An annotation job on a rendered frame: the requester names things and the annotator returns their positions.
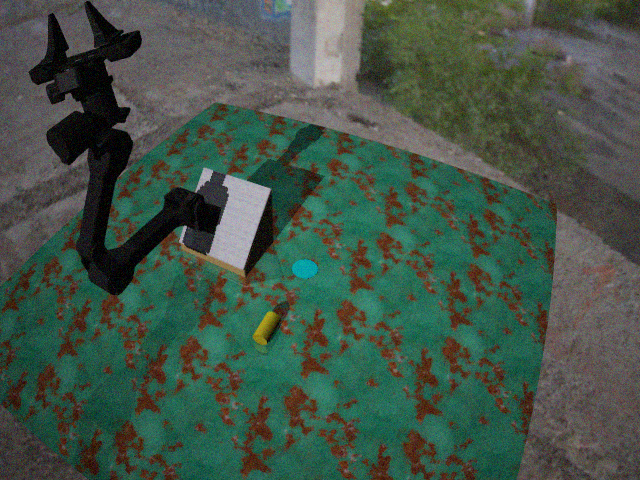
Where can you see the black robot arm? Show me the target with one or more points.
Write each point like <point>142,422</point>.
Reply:
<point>108,154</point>

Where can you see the cyan circle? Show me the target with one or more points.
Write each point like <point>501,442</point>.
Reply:
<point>304,268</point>

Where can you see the yellow tall cylinder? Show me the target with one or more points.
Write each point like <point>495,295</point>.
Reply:
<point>265,330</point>

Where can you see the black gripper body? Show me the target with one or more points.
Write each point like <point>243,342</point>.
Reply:
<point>122,47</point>

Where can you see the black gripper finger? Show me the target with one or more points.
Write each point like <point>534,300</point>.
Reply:
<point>57,44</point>
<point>104,32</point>

